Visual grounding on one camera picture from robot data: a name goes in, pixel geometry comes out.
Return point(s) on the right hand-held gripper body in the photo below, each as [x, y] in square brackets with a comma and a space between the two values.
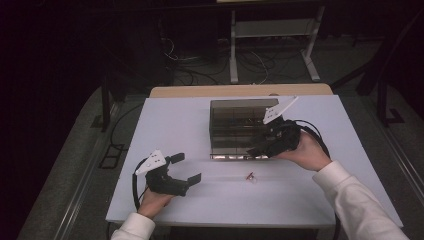
[286, 136]

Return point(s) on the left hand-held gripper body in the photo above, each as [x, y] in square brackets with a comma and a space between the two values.
[160, 181]

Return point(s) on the person's left hand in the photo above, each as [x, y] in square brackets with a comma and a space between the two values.
[151, 203]

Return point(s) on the person's right hand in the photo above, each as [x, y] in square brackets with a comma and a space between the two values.
[310, 153]

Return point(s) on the tan wooden table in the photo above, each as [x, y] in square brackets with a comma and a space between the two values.
[233, 90]

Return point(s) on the black metal stand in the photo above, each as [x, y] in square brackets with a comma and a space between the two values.
[381, 100]

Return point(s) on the white metal desk frame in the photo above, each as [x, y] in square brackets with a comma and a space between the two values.
[233, 50]

